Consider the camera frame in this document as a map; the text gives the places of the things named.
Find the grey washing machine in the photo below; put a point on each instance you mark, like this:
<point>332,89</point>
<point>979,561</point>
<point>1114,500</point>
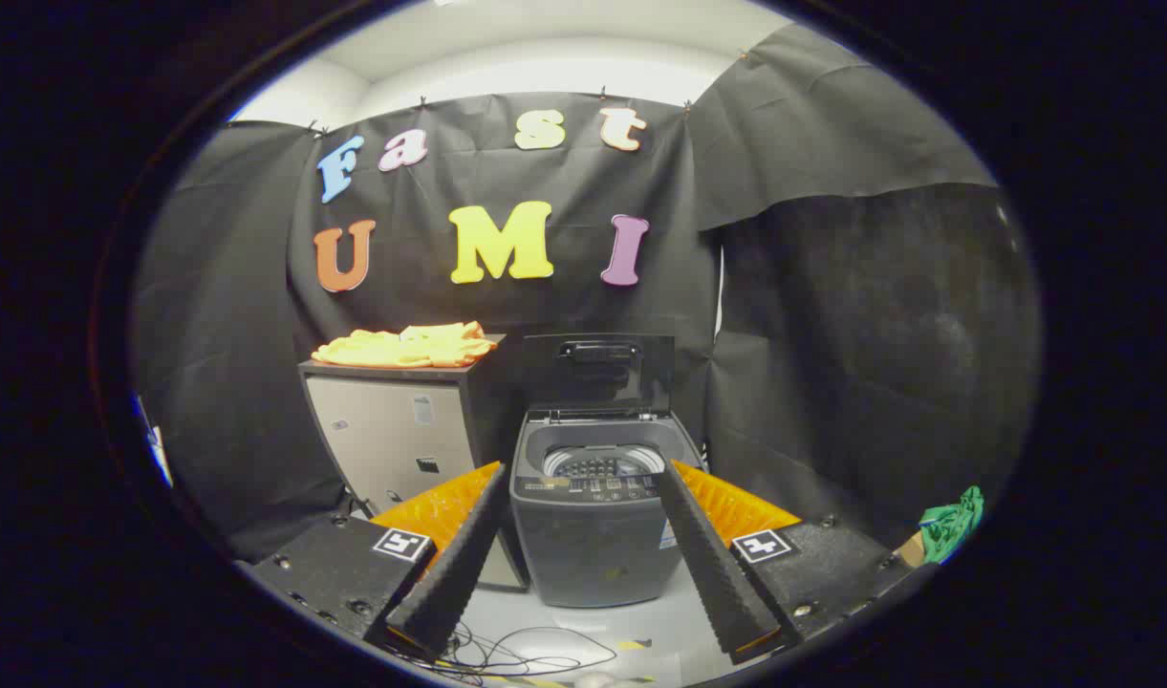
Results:
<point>593,545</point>

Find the black backdrop cloth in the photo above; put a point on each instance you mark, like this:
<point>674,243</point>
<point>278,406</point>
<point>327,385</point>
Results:
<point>564,306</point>

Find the grey cabinet with dark top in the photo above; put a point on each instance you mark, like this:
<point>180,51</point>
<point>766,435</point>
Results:
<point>382,430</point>

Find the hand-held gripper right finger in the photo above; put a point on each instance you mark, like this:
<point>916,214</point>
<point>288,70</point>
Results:
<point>712,573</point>

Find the green cloth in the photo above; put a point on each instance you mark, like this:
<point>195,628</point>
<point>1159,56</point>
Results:
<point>956,521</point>

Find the brown cardboard box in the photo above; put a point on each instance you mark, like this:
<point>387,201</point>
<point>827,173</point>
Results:
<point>913,549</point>

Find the orange yellow polo shirt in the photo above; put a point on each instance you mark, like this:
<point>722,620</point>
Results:
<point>392,349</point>

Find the dark washing machine lid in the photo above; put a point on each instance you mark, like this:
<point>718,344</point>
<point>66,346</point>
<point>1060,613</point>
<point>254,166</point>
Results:
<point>597,382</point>

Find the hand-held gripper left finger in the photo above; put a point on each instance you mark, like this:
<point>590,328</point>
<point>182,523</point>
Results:
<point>459,573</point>

